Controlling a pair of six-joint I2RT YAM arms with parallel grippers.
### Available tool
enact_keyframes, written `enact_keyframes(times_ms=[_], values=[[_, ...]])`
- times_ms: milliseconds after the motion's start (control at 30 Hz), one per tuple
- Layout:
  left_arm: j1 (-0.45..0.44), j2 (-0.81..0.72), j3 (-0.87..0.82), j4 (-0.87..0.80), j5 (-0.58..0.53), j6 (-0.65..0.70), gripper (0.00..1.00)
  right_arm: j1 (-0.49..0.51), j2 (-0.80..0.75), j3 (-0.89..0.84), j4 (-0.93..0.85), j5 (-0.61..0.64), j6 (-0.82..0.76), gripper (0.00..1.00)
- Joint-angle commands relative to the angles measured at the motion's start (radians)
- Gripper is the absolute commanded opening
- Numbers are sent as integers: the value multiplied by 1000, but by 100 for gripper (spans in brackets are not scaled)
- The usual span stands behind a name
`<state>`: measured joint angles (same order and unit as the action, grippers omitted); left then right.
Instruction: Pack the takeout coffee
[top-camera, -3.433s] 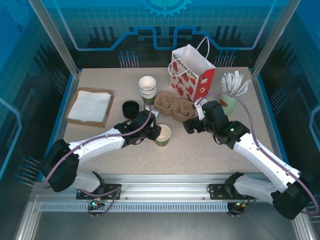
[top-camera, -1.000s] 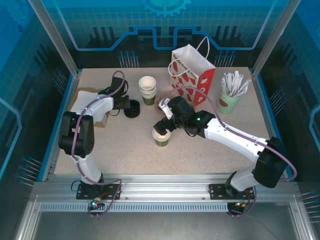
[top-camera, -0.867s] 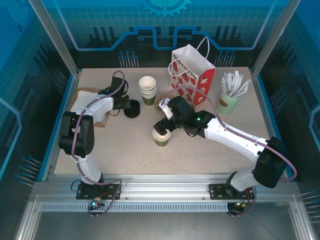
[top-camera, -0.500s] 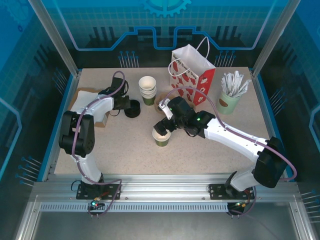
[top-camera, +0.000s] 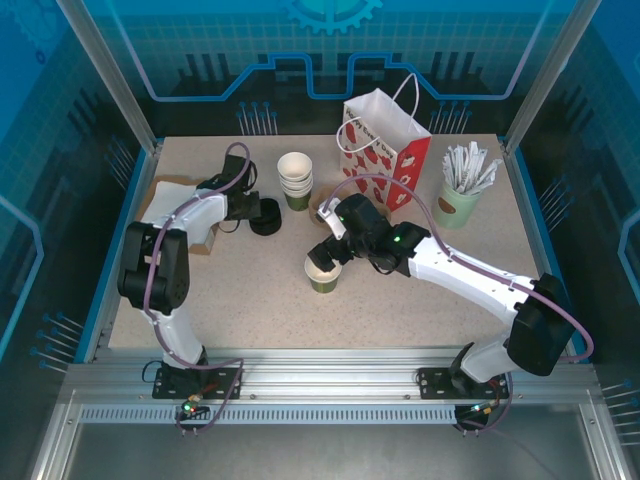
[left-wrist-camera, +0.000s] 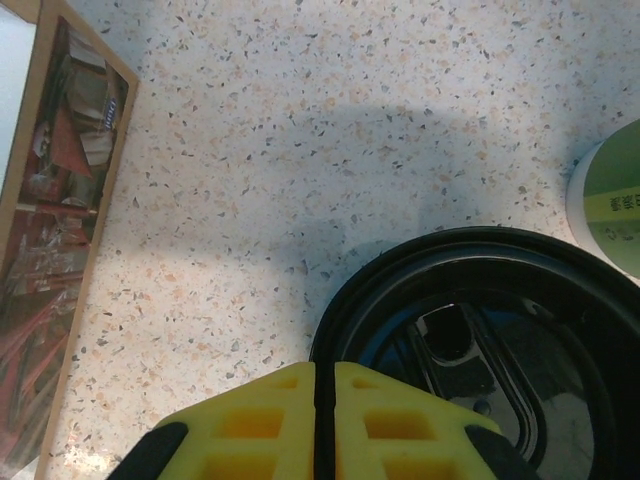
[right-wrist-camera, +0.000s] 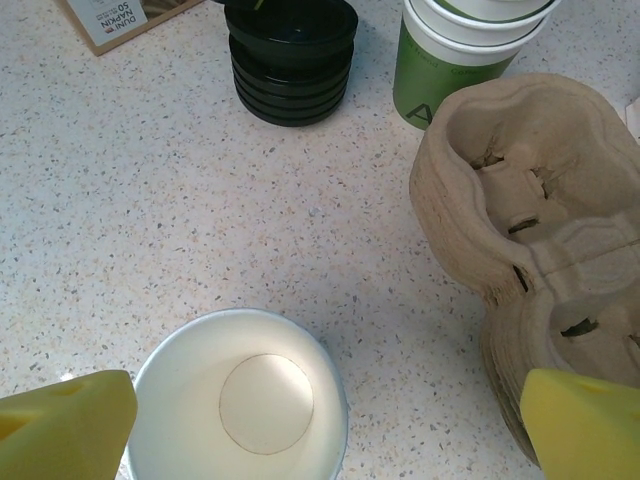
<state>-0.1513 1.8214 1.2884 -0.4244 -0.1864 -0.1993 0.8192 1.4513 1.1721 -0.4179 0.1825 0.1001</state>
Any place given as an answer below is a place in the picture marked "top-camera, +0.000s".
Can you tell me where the mint green straw holder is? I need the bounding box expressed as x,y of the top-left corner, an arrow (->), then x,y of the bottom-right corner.
430,178 -> 482,231

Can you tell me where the stack of paper cups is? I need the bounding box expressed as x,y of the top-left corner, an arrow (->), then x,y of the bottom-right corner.
277,152 -> 314,185

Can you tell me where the aluminium front rail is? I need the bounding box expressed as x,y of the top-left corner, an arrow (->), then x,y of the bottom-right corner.
64,344 -> 601,407

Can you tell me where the blue table side rail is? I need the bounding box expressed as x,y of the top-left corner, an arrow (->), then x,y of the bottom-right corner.
73,142 -> 164,364
507,144 -> 559,351

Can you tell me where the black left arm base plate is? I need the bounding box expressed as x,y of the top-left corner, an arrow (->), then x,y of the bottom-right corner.
152,364 -> 244,401

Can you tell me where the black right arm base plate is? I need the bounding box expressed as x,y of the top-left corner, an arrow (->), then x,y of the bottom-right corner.
417,367 -> 511,401

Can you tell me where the slotted grey cable duct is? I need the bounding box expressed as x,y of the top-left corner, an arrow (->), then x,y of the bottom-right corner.
78,405 -> 461,426

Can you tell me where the aluminium frame post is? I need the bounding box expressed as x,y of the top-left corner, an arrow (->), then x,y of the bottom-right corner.
54,0 -> 164,154
502,0 -> 589,154

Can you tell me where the brown cardboard tray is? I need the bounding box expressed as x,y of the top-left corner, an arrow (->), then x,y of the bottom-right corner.
149,173 -> 220,256

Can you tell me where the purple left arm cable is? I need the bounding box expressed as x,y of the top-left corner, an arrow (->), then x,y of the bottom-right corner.
142,142 -> 251,436

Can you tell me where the white and red paper bag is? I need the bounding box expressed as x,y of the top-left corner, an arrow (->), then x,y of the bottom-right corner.
335,72 -> 432,214

